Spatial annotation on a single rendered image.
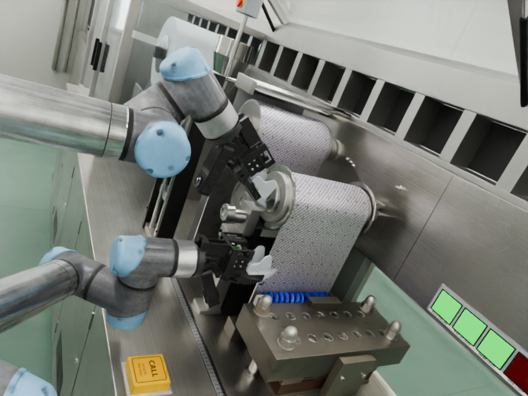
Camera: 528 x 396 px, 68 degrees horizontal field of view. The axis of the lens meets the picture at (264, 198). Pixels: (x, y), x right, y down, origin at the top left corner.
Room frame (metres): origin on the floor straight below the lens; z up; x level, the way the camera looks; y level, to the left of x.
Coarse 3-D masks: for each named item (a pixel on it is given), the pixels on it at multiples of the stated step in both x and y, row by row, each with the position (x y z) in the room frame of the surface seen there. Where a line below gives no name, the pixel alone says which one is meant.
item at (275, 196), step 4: (268, 180) 0.85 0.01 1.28; (276, 180) 0.85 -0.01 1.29; (276, 188) 0.82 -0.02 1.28; (272, 192) 0.82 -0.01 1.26; (276, 192) 0.81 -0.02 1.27; (280, 192) 0.82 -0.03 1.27; (268, 196) 0.83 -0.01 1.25; (272, 196) 0.82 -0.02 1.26; (276, 196) 0.81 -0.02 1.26; (280, 196) 0.81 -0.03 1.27; (268, 200) 0.83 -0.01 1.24; (272, 200) 0.81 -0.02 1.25; (276, 200) 0.81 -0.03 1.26; (268, 204) 0.82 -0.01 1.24; (272, 204) 0.81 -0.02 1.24; (276, 204) 0.81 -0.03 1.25; (264, 208) 0.83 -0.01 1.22; (268, 208) 0.82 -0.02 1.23; (272, 208) 0.81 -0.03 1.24; (276, 208) 0.81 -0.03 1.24; (268, 212) 0.82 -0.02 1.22; (272, 212) 0.82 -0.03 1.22
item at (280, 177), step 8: (272, 176) 0.86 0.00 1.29; (280, 176) 0.84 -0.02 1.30; (280, 184) 0.83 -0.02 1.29; (288, 184) 0.82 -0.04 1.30; (288, 192) 0.81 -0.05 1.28; (280, 200) 0.81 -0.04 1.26; (288, 200) 0.80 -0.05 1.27; (280, 208) 0.80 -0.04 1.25; (368, 208) 0.95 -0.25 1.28; (264, 216) 0.84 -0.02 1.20; (272, 216) 0.81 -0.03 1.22; (280, 216) 0.80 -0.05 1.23
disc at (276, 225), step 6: (270, 168) 0.89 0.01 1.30; (276, 168) 0.88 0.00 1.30; (282, 168) 0.86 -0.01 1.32; (288, 168) 0.84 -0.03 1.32; (288, 174) 0.83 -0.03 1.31; (288, 180) 0.83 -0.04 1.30; (294, 180) 0.81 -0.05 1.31; (294, 186) 0.80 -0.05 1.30; (294, 192) 0.80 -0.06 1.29; (294, 198) 0.79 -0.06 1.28; (288, 204) 0.80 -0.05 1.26; (294, 204) 0.79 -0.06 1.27; (288, 210) 0.79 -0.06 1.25; (282, 216) 0.80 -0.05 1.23; (288, 216) 0.79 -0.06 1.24; (264, 222) 0.84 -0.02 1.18; (270, 222) 0.83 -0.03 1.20; (276, 222) 0.81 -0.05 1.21; (282, 222) 0.79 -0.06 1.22; (270, 228) 0.82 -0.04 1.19; (276, 228) 0.81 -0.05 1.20
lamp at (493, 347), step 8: (488, 336) 0.70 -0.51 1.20; (496, 336) 0.69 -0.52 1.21; (480, 344) 0.70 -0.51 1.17; (488, 344) 0.69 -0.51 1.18; (496, 344) 0.68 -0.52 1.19; (504, 344) 0.68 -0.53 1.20; (488, 352) 0.69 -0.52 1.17; (496, 352) 0.68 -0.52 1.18; (504, 352) 0.67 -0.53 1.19; (496, 360) 0.67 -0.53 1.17; (504, 360) 0.66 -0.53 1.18
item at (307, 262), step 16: (288, 240) 0.82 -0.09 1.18; (304, 240) 0.84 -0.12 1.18; (320, 240) 0.87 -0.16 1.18; (336, 240) 0.90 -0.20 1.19; (352, 240) 0.93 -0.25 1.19; (272, 256) 0.80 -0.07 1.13; (288, 256) 0.83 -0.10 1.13; (304, 256) 0.85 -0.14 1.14; (320, 256) 0.88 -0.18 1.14; (336, 256) 0.91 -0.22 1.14; (288, 272) 0.84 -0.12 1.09; (304, 272) 0.87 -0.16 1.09; (320, 272) 0.89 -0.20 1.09; (336, 272) 0.93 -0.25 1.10; (256, 288) 0.80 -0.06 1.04; (272, 288) 0.82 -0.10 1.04; (288, 288) 0.85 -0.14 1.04; (304, 288) 0.88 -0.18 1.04; (320, 288) 0.91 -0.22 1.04
